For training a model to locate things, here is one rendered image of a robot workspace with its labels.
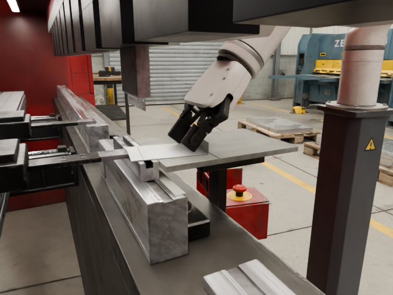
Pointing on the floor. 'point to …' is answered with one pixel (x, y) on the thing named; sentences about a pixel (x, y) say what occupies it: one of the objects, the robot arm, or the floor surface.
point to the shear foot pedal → (300, 106)
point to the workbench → (103, 78)
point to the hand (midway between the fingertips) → (185, 135)
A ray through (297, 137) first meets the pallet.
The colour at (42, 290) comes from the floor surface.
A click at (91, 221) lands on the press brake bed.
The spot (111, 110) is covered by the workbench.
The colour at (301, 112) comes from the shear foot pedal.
